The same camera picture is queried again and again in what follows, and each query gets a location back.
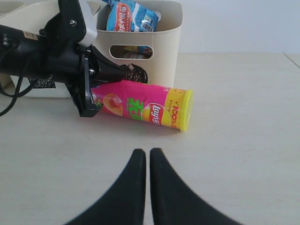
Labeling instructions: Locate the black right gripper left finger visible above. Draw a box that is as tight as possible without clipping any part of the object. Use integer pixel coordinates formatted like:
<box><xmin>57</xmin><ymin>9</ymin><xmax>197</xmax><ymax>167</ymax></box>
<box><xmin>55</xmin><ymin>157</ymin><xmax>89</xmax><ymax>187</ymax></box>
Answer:
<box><xmin>67</xmin><ymin>149</ymin><xmax>146</xmax><ymax>225</ymax></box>

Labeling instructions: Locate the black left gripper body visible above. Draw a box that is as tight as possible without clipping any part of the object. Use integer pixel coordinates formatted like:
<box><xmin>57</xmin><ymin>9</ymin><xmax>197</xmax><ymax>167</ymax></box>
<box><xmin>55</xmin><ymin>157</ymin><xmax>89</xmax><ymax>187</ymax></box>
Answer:
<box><xmin>14</xmin><ymin>14</ymin><xmax>94</xmax><ymax>104</ymax></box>

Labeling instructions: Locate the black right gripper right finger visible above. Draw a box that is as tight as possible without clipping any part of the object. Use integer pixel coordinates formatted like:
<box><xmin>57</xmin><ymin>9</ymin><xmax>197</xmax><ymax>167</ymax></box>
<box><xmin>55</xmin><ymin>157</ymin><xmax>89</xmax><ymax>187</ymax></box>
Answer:
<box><xmin>150</xmin><ymin>148</ymin><xmax>240</xmax><ymax>225</ymax></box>

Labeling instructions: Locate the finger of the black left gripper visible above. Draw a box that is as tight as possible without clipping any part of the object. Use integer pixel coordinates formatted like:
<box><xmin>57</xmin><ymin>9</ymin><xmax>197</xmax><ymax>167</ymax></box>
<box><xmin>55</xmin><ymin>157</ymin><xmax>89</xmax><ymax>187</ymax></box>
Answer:
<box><xmin>76</xmin><ymin>52</ymin><xmax>99</xmax><ymax>117</ymax></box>
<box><xmin>90</xmin><ymin>45</ymin><xmax>126</xmax><ymax>88</ymax></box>

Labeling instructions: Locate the blue noodle packet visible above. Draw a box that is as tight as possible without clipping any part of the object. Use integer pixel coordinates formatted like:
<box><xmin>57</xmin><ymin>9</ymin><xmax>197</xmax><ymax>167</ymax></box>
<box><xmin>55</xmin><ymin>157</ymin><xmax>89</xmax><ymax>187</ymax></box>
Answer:
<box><xmin>105</xmin><ymin>0</ymin><xmax>161</xmax><ymax>32</ymax></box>

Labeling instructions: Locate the pink Lay's chips can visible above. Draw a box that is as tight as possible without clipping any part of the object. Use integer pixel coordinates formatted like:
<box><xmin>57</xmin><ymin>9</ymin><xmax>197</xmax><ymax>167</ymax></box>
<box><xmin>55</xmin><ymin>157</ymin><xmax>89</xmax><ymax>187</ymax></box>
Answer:
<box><xmin>91</xmin><ymin>80</ymin><xmax>194</xmax><ymax>132</ymax></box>

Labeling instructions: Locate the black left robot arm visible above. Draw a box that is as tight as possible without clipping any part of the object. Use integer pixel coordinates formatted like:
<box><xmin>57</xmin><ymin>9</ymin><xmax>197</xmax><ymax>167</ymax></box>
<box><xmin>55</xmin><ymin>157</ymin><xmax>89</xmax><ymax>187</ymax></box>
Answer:
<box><xmin>0</xmin><ymin>13</ymin><xmax>125</xmax><ymax>118</ymax></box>

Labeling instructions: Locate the cream bin with square mark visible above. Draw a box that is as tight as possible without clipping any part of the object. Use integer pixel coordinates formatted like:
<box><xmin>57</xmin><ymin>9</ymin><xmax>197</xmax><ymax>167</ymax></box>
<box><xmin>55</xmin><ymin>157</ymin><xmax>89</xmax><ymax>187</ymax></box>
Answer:
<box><xmin>0</xmin><ymin>0</ymin><xmax>104</xmax><ymax>98</ymax></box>

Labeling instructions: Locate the cream bin with circle mark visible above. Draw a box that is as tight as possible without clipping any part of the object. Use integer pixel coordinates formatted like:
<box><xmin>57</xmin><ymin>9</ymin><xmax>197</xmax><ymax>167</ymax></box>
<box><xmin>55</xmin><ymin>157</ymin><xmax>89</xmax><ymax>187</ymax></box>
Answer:
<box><xmin>94</xmin><ymin>0</ymin><xmax>183</xmax><ymax>87</ymax></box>

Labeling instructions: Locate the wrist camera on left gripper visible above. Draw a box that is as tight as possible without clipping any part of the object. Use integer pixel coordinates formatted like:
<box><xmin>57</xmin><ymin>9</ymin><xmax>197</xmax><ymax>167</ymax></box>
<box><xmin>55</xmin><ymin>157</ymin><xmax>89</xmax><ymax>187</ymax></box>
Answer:
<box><xmin>58</xmin><ymin>0</ymin><xmax>98</xmax><ymax>47</ymax></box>

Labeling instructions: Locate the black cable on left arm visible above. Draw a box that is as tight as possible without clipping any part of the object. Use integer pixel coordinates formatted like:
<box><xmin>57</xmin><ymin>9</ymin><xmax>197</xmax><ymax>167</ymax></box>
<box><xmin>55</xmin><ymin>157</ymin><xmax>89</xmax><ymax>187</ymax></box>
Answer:
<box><xmin>0</xmin><ymin>35</ymin><xmax>38</xmax><ymax>117</ymax></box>

